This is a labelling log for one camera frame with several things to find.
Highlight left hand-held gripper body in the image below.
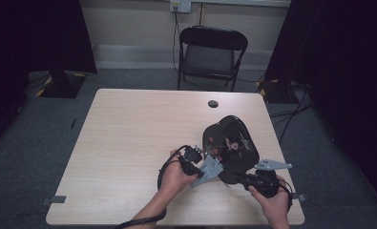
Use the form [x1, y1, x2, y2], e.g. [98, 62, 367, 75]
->
[178, 144, 206, 177]

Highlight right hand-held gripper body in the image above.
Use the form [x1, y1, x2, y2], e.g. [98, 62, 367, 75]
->
[247, 158, 293, 198]

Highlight black floral lacquer tray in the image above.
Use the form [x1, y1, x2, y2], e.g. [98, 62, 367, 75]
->
[201, 114, 261, 186]

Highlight person's right hand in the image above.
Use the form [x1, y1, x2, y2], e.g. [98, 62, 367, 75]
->
[248, 177, 291, 219]

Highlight person's left hand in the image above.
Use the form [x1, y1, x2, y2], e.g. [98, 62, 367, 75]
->
[159, 149, 199, 200]

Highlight black folding chair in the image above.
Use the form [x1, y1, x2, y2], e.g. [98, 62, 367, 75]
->
[177, 25, 249, 93]

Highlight long grey tape strip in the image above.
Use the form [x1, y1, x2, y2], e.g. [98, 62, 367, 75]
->
[39, 195, 68, 206]

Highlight tall black curtain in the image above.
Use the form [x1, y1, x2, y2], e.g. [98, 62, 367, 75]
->
[264, 0, 377, 203]

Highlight black stand base striped tape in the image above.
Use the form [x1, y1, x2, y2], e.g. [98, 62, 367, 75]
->
[38, 70, 87, 99]

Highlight wide black curtain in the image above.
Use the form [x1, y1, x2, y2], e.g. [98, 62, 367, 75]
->
[0, 0, 98, 152]

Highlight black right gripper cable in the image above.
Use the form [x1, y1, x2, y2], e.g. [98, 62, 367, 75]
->
[278, 178, 294, 212]

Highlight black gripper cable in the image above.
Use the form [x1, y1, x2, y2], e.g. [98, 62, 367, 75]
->
[113, 144, 191, 229]
[278, 178, 294, 212]

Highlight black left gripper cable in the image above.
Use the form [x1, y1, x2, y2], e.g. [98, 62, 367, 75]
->
[113, 144, 191, 229]

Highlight black floor cables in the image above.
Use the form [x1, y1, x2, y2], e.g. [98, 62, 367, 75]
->
[267, 81, 314, 145]

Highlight black stand base with cables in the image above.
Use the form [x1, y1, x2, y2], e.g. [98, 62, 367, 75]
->
[258, 78, 293, 105]

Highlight black socket power cable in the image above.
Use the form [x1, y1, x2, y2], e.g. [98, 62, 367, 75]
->
[172, 10, 182, 76]

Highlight white wall socket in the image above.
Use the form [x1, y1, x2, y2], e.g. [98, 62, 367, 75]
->
[169, 0, 193, 14]

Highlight white wall cable duct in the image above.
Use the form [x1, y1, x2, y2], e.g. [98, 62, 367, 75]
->
[190, 0, 292, 8]

